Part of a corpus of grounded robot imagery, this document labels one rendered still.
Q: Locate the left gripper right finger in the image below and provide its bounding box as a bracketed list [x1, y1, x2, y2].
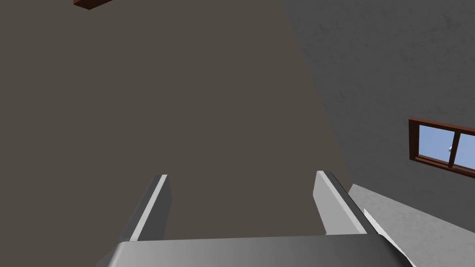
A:
[312, 170, 379, 236]

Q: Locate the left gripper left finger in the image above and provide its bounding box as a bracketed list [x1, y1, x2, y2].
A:
[119, 174, 173, 242]

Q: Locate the brown framed window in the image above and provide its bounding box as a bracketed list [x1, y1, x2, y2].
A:
[408, 117, 475, 179]

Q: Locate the brown wooden frame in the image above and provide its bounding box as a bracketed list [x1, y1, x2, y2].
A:
[73, 0, 114, 11]

